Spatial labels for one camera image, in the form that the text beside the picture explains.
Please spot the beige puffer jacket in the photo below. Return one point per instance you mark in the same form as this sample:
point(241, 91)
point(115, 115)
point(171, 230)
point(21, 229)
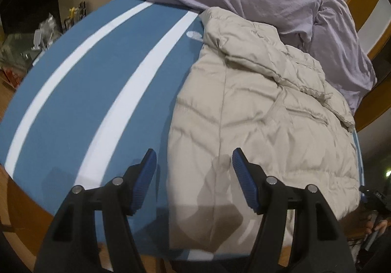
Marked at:
point(259, 108)

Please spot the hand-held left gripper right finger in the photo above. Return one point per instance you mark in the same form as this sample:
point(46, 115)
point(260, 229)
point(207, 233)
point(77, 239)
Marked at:
point(244, 181)

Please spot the wooden door frame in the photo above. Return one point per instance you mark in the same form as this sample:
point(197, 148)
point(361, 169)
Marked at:
point(378, 25)

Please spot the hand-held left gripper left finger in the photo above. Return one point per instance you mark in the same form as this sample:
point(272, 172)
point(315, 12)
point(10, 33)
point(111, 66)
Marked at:
point(143, 181)

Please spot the blue white striped bed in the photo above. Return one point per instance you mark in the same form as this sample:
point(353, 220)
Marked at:
point(76, 77)

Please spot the small items on shelf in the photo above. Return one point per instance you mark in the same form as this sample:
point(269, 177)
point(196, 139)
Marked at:
point(74, 14)

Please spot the person's right hand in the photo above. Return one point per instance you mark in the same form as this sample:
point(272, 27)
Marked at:
point(378, 227)

